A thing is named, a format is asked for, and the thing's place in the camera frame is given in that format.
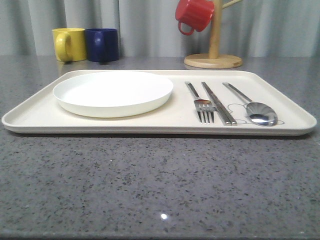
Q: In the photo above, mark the beige rabbit print tray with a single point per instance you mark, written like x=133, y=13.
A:
x=41, y=113

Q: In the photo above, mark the wooden mug tree stand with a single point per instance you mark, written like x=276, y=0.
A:
x=213, y=59

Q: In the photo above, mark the dark blue mug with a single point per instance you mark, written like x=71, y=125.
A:
x=102, y=44

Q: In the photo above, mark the red mug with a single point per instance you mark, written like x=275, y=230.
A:
x=193, y=15

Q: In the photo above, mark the silver metal fork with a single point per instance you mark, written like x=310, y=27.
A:
x=204, y=108

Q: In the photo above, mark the silver metal chopsticks pair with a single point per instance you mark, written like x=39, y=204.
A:
x=224, y=114

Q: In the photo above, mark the white round plate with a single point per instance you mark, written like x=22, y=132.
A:
x=113, y=94

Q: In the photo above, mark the yellow mug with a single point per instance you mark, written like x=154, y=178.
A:
x=69, y=44

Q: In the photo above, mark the silver metal spoon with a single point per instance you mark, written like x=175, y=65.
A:
x=257, y=112

